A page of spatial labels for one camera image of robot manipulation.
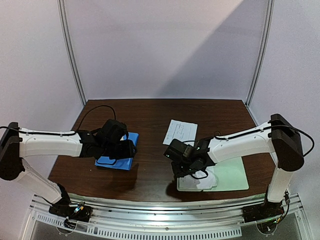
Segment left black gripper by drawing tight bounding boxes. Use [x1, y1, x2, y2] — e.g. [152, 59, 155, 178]
[101, 139, 137, 160]

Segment white paper sheets stack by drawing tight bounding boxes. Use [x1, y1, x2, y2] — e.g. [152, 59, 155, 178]
[176, 166, 217, 192]

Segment green clipboard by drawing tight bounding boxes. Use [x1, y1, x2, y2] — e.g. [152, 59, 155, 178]
[176, 157, 250, 193]

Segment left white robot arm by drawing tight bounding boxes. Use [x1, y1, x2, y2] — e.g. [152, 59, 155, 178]
[0, 119, 137, 217]

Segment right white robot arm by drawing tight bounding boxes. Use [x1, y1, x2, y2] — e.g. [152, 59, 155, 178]
[163, 113, 310, 218]

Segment blue folder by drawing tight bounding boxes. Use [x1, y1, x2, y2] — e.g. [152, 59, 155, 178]
[95, 132, 139, 171]

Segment white paper sheet far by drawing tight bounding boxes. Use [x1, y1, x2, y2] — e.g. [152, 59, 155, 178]
[162, 119, 198, 145]

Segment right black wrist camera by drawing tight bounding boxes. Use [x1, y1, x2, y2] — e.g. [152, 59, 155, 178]
[163, 139, 195, 163]

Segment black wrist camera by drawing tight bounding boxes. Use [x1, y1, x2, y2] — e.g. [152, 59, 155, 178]
[95, 119, 129, 145]
[163, 139, 195, 163]

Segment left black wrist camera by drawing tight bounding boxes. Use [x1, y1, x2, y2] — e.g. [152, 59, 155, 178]
[95, 119, 129, 145]

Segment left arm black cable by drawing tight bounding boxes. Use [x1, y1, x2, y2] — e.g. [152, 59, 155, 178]
[74, 104, 117, 133]

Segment aluminium front rail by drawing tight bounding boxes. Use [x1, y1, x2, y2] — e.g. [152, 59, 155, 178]
[22, 194, 311, 240]

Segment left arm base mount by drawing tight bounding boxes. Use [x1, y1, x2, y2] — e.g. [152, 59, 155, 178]
[49, 193, 93, 230]

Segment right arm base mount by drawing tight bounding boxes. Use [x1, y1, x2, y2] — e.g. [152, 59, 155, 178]
[241, 199, 290, 236]

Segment left aluminium frame post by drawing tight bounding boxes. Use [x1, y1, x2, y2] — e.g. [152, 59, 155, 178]
[57, 0, 87, 106]

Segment aluminium frame post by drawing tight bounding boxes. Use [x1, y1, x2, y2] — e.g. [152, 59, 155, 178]
[57, 0, 87, 106]
[244, 0, 275, 108]

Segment right aluminium frame post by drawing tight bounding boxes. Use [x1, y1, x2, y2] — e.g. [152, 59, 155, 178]
[244, 0, 275, 108]

